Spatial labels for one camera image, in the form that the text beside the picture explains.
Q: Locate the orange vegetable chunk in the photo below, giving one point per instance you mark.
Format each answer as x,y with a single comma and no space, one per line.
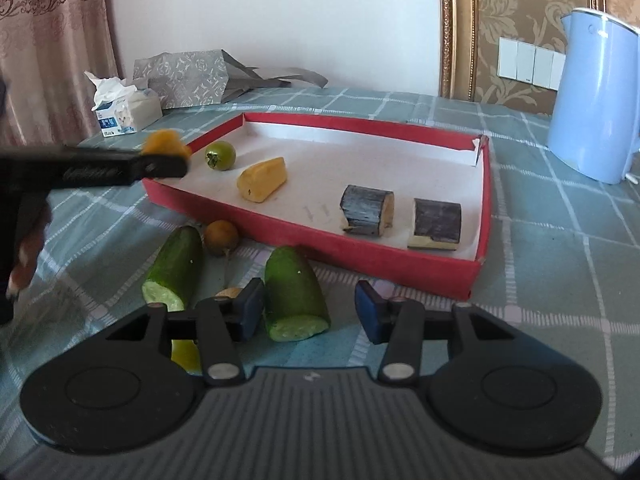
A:
167,142

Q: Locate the grey patterned gift bag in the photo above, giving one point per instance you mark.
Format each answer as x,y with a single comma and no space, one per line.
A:
185,77

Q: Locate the green checked tablecloth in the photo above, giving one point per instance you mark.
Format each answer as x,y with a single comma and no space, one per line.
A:
550,260

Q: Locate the person's left hand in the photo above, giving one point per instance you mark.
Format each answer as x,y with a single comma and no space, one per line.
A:
25,267

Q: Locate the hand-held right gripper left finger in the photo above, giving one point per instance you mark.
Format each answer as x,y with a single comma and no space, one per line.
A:
251,310

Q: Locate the yellow vegetable chunk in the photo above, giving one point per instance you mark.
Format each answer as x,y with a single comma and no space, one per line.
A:
262,180

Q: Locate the white wall switch panel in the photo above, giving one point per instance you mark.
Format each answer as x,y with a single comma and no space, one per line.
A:
525,62

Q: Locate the yellow green fruit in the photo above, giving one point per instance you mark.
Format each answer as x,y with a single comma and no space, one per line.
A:
185,355

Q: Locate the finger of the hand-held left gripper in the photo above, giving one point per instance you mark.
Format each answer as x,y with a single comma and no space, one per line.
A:
160,166

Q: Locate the red shallow cardboard box tray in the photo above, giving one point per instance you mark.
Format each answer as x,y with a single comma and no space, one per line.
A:
325,180

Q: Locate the soft tissue pack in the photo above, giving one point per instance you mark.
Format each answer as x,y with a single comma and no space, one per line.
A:
130,112

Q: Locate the green tomato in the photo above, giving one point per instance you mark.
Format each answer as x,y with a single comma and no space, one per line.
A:
222,155

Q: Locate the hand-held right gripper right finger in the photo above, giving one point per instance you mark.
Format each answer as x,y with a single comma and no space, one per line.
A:
367,312

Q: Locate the dark purple eggplant piece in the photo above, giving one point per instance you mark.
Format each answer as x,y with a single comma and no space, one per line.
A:
435,222
365,210

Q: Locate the light blue electric kettle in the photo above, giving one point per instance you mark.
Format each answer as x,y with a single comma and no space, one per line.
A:
595,110

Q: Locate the green cucumber piece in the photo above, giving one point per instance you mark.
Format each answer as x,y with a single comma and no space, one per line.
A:
295,290
175,265

